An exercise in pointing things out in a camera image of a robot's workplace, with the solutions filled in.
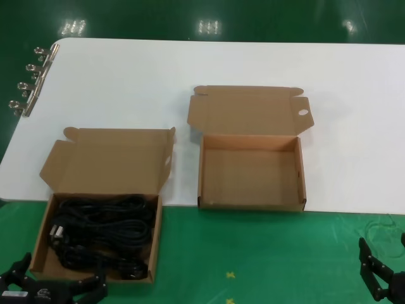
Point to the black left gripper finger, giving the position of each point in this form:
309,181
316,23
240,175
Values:
95,285
17,269

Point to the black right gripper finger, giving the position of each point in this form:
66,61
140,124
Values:
403,240
375,275

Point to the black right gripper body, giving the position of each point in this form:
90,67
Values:
397,289

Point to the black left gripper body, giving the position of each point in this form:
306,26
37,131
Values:
38,293

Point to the cardboard box with round lid hole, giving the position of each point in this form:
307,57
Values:
110,158

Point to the cardboard box with oval lid hole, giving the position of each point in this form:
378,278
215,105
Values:
246,107

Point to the green work tablecloth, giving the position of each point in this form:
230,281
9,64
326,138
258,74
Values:
253,247

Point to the silver metal binder clip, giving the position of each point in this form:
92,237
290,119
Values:
42,70
27,107
34,88
50,53

